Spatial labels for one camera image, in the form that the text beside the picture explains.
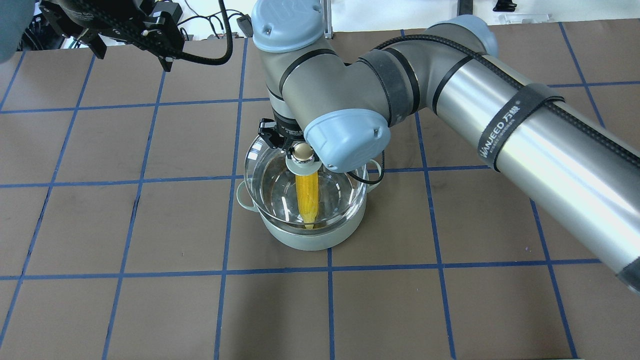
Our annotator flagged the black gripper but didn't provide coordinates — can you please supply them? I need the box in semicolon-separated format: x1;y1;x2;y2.
258;118;306;151

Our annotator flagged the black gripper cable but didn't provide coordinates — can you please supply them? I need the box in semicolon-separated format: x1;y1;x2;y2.
70;0;235;67

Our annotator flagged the yellow corn cob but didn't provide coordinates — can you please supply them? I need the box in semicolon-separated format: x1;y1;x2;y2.
295;171;319;229

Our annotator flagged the aluminium frame post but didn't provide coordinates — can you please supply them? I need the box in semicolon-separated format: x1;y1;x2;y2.
320;0;334;40

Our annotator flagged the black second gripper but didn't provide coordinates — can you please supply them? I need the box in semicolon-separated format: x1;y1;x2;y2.
39;0;185;73

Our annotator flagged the black velcro strap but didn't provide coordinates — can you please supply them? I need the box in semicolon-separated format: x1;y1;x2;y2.
477;82;566;173

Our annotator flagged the brown paper table mat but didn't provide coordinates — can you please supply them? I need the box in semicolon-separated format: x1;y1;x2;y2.
0;39;640;360

